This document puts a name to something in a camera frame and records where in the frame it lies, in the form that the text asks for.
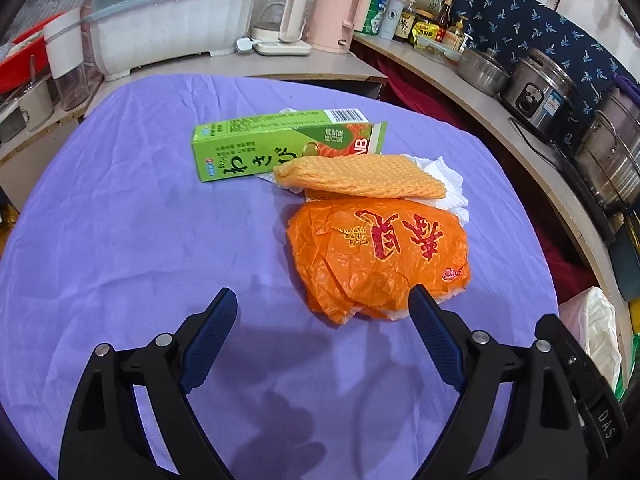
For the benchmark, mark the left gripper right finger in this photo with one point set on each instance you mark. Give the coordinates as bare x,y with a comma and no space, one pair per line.
514,417

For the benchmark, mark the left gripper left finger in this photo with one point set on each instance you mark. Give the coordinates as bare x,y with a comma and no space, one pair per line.
104,437

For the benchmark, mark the orange plastic bag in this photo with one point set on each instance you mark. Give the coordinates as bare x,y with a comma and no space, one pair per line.
363,256

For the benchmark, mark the white lined trash bin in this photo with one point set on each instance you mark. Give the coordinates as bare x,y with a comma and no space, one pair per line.
590,317

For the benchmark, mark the black induction cooker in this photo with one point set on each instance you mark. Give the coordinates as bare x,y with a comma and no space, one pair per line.
579,186

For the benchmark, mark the orange waffle dishcloth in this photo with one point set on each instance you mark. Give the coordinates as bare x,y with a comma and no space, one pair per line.
368,175

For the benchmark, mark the green wasabi box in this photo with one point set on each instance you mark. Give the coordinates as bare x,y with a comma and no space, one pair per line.
253,145

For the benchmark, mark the large steel steamer pot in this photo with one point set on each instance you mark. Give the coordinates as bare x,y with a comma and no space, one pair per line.
608,156

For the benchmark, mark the steel rice cooker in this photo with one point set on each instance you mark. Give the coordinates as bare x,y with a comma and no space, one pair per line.
540,95

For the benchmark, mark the small steel pot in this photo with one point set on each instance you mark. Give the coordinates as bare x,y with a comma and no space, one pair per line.
483,71

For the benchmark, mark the purple cloth on steamer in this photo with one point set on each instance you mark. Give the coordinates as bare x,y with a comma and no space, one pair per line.
628,87

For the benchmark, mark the white power plug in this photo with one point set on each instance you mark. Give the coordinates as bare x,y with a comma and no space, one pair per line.
244,45

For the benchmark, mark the red plastic basket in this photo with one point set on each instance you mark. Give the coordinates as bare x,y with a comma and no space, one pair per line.
28,49

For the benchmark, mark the yellow seasoning packet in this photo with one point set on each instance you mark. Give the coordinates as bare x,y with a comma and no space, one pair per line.
421,29

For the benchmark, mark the white canister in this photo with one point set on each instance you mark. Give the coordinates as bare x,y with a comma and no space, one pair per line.
66,58

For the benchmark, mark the dark soy sauce bottle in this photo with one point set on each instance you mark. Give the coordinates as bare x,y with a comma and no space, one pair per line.
406,21

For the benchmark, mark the green white can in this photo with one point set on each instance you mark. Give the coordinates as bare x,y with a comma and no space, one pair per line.
374,17

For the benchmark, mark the dish rack with grey lid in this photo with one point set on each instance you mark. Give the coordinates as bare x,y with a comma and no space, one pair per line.
126,34

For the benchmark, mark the white bottle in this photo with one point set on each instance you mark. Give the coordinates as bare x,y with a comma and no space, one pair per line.
391,18

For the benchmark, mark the white glass kettle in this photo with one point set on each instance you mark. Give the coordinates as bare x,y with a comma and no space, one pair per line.
277,28

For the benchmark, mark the pink electric kettle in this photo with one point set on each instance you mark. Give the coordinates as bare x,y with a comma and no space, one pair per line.
333,22

